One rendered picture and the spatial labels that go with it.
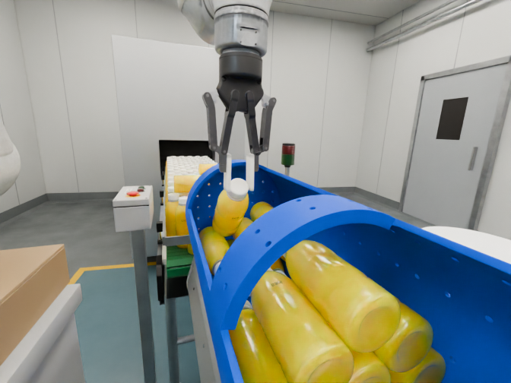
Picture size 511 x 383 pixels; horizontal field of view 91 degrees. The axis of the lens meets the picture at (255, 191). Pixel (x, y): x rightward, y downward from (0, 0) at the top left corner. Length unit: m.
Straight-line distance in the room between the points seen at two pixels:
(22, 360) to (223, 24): 0.56
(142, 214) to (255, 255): 0.63
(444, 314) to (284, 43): 5.24
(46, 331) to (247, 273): 0.38
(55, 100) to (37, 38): 0.90
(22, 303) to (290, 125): 5.02
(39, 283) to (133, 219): 0.36
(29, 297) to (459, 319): 0.60
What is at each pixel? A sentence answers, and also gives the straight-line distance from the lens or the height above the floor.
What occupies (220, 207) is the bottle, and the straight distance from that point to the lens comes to 0.52.
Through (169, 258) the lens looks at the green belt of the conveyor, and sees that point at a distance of 0.89.
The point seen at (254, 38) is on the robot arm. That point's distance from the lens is 0.46.
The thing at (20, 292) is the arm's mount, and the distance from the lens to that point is 0.53.
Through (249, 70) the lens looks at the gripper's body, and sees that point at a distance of 0.45.
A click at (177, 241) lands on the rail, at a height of 0.96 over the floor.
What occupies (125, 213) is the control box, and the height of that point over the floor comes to 1.06.
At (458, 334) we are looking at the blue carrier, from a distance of 0.42.
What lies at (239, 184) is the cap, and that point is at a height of 1.21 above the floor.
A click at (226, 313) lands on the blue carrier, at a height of 1.14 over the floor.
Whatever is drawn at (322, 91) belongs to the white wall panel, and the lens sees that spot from 5.58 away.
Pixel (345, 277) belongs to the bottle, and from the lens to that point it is 0.29.
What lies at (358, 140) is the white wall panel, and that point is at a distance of 6.02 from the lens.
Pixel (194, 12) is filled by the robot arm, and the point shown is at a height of 1.53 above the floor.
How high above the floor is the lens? 1.31
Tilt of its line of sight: 14 degrees down
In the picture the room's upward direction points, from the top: 2 degrees clockwise
